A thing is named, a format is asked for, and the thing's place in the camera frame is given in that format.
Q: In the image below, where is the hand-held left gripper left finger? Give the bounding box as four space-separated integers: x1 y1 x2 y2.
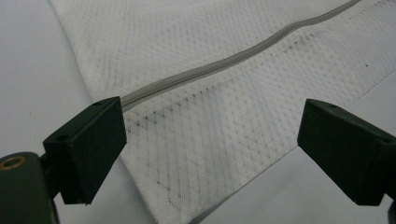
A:
42 96 128 205

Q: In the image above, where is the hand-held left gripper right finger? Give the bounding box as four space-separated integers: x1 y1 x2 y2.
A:
296 98 396 207

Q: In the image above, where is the white mesh zipper bag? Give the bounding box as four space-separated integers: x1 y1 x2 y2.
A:
49 0 396 224

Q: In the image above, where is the light blue table mat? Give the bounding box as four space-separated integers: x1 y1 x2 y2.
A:
0 0 396 224

